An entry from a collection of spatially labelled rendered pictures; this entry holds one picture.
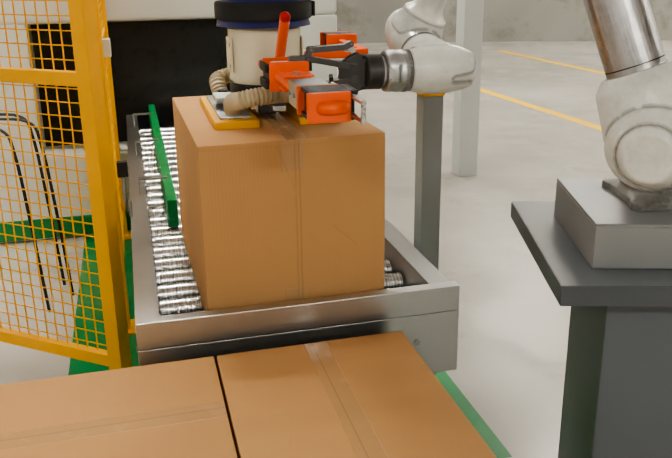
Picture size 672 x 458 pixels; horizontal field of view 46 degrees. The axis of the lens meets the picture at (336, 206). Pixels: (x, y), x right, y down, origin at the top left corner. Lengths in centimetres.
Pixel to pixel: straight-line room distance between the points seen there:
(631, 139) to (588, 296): 29
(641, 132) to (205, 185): 83
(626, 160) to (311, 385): 69
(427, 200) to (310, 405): 100
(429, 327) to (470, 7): 316
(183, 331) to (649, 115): 97
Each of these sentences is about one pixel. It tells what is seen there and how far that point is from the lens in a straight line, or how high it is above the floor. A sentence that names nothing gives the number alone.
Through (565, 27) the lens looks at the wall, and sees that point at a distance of 1276.
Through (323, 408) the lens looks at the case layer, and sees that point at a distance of 144.
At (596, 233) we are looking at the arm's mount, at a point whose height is 82.
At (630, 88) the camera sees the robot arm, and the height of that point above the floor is 109.
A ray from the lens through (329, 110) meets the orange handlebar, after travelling 126.
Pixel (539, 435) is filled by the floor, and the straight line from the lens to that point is 240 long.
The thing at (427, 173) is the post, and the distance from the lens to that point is 227.
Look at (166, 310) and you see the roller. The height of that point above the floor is 53.
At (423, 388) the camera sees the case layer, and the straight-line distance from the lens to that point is 150.
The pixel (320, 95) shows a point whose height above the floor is 110.
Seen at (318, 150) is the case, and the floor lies 92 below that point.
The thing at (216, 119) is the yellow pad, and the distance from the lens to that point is 176.
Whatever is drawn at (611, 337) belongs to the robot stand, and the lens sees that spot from 166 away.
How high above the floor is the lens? 131
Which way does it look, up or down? 18 degrees down
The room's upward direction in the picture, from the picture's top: 1 degrees counter-clockwise
